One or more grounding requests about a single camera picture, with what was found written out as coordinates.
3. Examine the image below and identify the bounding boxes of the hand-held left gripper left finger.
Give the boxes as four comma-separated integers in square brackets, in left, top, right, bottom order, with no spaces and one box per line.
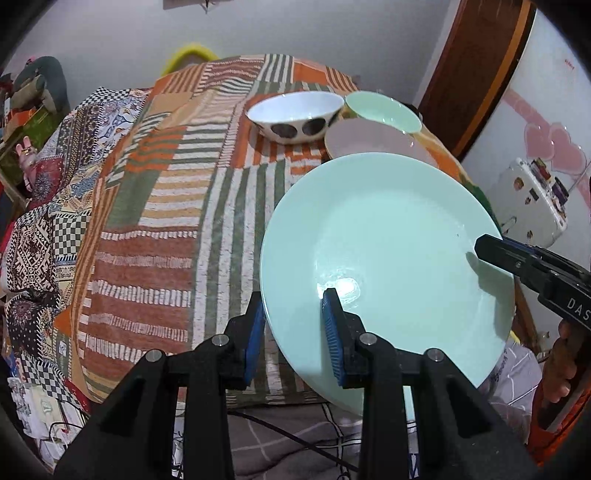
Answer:
[55,292,267,480]

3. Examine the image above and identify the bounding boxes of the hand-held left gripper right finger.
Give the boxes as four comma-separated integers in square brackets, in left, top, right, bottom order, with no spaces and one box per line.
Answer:
[322,288,536,480]

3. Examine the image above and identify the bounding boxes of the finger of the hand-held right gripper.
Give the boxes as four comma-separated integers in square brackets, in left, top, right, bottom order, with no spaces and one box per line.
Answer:
[503,237,548,257]
[475,234,555,296]

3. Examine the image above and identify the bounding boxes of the mint green plate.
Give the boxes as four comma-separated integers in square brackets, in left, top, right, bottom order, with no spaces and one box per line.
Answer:
[259,152,516,418]

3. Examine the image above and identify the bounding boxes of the pink bowl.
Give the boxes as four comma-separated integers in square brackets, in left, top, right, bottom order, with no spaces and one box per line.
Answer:
[324,119,439,169]

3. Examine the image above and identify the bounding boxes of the mint green bowl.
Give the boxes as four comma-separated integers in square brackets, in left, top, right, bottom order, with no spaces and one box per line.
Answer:
[345,91,423,136]

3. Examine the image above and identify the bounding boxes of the white bowl with dark spots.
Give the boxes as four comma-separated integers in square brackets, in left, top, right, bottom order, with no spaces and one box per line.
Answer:
[246,91,345,145]

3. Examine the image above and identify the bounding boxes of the person's right hand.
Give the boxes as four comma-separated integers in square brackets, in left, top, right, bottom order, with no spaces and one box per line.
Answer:
[538,320,587,416]

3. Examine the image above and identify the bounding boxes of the orange striped blanket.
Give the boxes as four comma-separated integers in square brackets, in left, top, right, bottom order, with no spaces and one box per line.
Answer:
[76,53,504,409]

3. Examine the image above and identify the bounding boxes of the white sliding door with hearts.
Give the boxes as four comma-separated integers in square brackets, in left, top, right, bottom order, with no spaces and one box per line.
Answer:
[462,9,591,241]

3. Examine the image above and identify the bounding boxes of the wooden door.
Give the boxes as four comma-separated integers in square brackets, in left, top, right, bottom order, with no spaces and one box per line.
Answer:
[416,0,525,158]

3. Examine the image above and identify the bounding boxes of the patterned patchwork blanket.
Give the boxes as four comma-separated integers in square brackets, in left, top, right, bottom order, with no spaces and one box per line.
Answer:
[0,85,153,416]

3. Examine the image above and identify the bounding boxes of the pink rabbit toy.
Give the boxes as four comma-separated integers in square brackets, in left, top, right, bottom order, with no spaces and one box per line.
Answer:
[15,136,40,195]

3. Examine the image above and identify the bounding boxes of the yellow hoop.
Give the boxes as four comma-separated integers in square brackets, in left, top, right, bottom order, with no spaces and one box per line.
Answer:
[160,42,220,77]

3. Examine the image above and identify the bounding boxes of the green box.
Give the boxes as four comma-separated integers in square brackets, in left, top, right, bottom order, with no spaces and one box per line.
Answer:
[0,108,63,174]

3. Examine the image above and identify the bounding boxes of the grey plush toy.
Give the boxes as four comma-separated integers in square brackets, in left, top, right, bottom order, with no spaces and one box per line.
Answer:
[11,55,70,114]

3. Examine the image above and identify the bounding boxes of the black power cable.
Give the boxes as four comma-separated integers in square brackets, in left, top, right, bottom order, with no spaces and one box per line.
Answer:
[226,408,361,467]

